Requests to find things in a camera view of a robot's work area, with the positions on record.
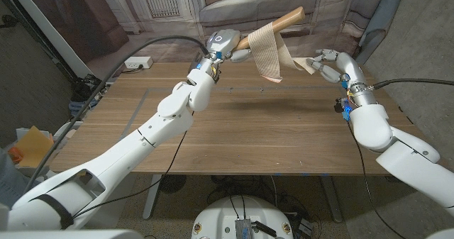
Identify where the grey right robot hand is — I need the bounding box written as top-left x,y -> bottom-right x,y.
305,48 -> 368,90

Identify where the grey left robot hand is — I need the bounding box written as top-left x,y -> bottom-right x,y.
205,28 -> 253,65

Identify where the beige elastic arm wrap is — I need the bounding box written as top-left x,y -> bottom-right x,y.
247,21 -> 316,84

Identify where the wooden handle claw hammer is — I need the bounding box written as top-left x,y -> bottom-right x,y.
193,6 -> 306,70

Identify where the grey-blue rolled backdrop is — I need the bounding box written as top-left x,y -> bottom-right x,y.
354,0 -> 408,65

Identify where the printed living room backdrop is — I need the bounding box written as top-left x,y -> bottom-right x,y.
17,0 -> 391,81

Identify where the white power strip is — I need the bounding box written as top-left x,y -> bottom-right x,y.
123,56 -> 155,70

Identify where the white table leg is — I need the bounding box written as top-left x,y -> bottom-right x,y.
321,174 -> 344,224
142,174 -> 162,221

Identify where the dark pile of floor clutter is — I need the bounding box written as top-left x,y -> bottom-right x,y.
69,74 -> 109,118

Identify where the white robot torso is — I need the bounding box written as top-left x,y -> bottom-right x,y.
190,195 -> 294,239

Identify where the white slanted board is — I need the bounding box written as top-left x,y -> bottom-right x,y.
5,0 -> 95,79

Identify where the grey finned electronics box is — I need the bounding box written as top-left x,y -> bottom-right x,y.
235,218 -> 253,239

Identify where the yellow paper envelope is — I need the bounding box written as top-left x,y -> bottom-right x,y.
13,126 -> 55,168

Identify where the person in blue jeans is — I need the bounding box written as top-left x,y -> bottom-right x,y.
0,148 -> 40,210

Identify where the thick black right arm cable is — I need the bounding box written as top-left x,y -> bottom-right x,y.
370,77 -> 454,90

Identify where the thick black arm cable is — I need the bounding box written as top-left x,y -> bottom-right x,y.
23,35 -> 211,194
370,77 -> 454,90

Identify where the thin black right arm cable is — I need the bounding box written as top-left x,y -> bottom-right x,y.
345,120 -> 406,239

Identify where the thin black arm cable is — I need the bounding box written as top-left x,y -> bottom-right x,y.
345,120 -> 406,239
72,130 -> 189,218

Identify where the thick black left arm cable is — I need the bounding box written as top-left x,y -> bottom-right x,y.
23,35 -> 211,194

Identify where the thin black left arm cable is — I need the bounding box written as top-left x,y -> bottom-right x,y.
72,130 -> 189,218

